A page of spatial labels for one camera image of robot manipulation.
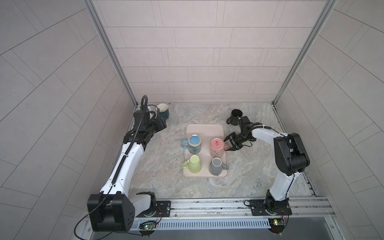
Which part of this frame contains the pink patterned mug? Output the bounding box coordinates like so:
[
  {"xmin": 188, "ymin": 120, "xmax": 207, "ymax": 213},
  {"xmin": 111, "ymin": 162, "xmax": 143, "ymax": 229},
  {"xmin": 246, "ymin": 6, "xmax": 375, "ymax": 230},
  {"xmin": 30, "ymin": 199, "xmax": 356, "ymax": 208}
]
[{"xmin": 210, "ymin": 138, "xmax": 230, "ymax": 158}]

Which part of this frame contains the black mug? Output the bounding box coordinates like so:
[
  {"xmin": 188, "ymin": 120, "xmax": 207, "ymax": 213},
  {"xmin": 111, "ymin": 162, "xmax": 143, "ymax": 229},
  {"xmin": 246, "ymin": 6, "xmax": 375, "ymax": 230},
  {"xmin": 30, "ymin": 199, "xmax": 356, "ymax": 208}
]
[{"xmin": 226, "ymin": 109, "xmax": 243, "ymax": 126}]

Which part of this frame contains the dark green mug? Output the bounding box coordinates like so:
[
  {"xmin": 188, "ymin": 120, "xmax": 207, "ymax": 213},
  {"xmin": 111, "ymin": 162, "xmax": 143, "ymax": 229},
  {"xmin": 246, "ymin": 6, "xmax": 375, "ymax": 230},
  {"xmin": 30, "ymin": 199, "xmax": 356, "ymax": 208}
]
[{"xmin": 157, "ymin": 104, "xmax": 170, "ymax": 120}]

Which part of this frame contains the blue patterned mug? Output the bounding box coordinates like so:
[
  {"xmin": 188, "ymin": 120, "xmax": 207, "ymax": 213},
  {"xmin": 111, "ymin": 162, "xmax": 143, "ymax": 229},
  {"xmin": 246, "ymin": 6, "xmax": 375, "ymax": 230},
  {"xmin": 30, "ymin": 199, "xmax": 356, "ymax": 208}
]
[{"xmin": 181, "ymin": 135, "xmax": 202, "ymax": 155}]

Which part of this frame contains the light green mug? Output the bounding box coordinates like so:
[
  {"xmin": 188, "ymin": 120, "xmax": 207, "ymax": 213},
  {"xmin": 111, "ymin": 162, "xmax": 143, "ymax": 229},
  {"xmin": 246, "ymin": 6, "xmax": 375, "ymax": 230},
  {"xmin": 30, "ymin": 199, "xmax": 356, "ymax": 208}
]
[{"xmin": 182, "ymin": 155, "xmax": 202, "ymax": 174}]

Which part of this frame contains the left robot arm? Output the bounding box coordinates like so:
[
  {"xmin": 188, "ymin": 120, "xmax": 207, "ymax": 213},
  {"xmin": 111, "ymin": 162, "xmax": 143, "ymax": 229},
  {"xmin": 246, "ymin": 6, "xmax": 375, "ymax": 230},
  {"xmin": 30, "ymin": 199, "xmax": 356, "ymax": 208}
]
[{"xmin": 87, "ymin": 117, "xmax": 167, "ymax": 232}]

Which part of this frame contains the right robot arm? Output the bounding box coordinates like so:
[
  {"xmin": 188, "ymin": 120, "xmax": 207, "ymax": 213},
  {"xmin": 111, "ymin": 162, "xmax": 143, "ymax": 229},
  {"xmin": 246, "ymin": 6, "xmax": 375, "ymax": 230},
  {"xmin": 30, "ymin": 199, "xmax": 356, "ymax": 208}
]
[{"xmin": 224, "ymin": 123, "xmax": 310, "ymax": 215}]

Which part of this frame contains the grey mug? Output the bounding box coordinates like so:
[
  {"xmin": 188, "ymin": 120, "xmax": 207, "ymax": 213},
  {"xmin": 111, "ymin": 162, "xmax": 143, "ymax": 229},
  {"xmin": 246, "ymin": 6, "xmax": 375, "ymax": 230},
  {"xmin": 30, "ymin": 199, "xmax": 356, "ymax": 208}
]
[{"xmin": 209, "ymin": 158, "xmax": 229, "ymax": 176}]

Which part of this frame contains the beige tray mat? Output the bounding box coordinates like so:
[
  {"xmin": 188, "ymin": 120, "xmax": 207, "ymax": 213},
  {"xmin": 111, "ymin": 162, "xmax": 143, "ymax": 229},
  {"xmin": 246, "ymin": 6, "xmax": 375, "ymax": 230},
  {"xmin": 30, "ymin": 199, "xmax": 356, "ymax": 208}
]
[{"xmin": 183, "ymin": 124, "xmax": 229, "ymax": 179}]

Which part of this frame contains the right circuit board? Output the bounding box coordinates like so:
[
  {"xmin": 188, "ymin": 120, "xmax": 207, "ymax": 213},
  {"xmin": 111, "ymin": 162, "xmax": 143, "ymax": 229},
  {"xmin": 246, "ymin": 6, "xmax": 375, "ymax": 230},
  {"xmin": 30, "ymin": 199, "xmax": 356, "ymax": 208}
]
[{"xmin": 268, "ymin": 219, "xmax": 286, "ymax": 234}]

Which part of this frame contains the circuit board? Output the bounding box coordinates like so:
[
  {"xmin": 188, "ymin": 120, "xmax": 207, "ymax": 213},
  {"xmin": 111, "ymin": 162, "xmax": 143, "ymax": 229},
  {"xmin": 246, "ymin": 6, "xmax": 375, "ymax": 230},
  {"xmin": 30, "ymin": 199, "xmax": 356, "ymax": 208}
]
[
  {"xmin": 139, "ymin": 221, "xmax": 157, "ymax": 231},
  {"xmin": 268, "ymin": 219, "xmax": 286, "ymax": 234}
]

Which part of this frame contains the white ventilation grille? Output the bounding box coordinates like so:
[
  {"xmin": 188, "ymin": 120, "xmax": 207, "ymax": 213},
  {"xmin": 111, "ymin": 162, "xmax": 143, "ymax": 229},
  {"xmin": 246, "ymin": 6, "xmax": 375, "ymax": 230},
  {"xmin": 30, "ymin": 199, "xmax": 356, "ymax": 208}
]
[{"xmin": 131, "ymin": 218, "xmax": 271, "ymax": 232}]

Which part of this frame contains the left circuit board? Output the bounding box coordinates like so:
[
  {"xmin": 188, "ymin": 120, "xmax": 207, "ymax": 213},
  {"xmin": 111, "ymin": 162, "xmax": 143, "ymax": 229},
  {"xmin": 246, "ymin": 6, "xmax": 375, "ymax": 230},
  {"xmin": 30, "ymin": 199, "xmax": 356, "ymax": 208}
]
[{"xmin": 139, "ymin": 221, "xmax": 157, "ymax": 231}]

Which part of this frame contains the left corner metal profile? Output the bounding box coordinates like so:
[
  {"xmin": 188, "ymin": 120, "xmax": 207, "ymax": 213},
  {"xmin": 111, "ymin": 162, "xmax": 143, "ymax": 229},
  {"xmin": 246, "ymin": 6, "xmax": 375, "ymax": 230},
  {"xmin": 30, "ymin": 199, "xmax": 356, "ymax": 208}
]
[{"xmin": 83, "ymin": 0, "xmax": 138, "ymax": 105}]

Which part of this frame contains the corner metal profile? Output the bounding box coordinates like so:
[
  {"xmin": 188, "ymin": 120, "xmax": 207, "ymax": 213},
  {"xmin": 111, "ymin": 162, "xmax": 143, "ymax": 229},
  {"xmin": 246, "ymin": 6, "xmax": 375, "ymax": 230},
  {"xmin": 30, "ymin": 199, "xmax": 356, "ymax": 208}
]
[
  {"xmin": 83, "ymin": 0, "xmax": 138, "ymax": 105},
  {"xmin": 273, "ymin": 0, "xmax": 338, "ymax": 106}
]

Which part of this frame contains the right corner metal profile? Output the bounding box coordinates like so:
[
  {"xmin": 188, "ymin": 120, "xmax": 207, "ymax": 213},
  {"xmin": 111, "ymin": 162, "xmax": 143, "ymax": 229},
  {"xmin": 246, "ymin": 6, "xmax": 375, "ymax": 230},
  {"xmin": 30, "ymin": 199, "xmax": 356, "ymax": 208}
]
[{"xmin": 273, "ymin": 0, "xmax": 338, "ymax": 106}]

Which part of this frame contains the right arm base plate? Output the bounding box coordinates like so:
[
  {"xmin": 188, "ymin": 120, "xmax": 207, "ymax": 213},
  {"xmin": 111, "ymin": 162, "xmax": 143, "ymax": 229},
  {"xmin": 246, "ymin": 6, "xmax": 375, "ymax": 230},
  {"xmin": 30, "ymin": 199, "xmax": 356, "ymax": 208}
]
[{"xmin": 249, "ymin": 198, "xmax": 292, "ymax": 216}]

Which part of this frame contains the aluminium mounting rail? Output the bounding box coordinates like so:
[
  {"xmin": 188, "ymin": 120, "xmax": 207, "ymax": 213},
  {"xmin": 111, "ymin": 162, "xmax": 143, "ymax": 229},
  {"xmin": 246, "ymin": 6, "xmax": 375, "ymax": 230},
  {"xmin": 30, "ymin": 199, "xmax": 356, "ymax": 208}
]
[{"xmin": 82, "ymin": 196, "xmax": 335, "ymax": 222}]

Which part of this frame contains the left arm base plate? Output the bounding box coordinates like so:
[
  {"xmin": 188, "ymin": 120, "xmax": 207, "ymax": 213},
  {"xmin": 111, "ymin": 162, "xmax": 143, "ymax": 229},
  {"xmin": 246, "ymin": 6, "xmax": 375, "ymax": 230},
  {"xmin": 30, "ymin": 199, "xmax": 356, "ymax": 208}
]
[{"xmin": 150, "ymin": 201, "xmax": 171, "ymax": 218}]

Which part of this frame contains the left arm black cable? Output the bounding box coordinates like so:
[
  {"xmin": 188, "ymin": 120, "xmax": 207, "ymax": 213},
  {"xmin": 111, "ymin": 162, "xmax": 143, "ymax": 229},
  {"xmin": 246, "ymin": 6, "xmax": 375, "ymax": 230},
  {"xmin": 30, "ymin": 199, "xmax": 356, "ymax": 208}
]
[{"xmin": 73, "ymin": 191, "xmax": 115, "ymax": 240}]

